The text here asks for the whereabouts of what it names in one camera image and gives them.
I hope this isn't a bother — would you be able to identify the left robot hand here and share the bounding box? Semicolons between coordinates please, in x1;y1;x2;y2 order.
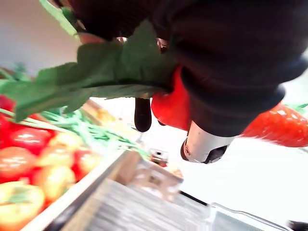
51;0;308;164

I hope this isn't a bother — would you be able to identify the brown cardboard box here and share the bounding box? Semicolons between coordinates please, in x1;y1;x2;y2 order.
117;150;183;203

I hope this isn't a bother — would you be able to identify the bundle of green beans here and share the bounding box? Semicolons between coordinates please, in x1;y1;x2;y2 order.
40;108;150;159

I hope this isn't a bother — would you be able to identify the red yellow tomato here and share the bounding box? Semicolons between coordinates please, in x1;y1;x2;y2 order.
73;149;102;181
0;181;46;231
32;166;77;200

